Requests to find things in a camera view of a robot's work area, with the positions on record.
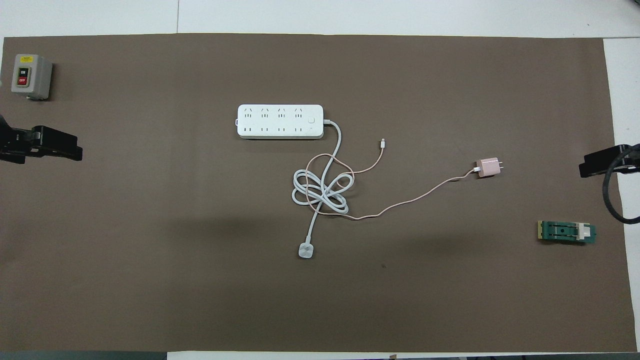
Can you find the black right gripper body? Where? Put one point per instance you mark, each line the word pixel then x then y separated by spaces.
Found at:
pixel 602 161

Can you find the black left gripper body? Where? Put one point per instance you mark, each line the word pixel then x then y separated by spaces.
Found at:
pixel 57 144

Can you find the pink charger adapter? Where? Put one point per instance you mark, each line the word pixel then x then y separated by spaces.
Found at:
pixel 487 167

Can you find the white power strip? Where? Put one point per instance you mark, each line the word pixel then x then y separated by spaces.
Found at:
pixel 290 122

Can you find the brown table mat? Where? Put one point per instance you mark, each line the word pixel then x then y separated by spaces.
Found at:
pixel 450 300

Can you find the grey on-off switch box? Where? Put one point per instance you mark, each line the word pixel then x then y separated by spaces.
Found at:
pixel 35 80

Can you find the green knife switch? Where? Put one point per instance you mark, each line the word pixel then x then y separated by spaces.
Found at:
pixel 565 231

